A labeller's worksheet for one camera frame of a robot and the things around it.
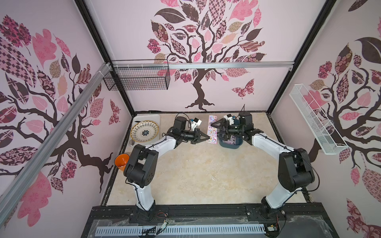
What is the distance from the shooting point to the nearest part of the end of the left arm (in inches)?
29.1

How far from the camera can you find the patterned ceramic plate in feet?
3.46

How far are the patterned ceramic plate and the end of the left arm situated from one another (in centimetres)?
36

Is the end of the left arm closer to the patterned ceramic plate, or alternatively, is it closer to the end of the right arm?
the end of the right arm
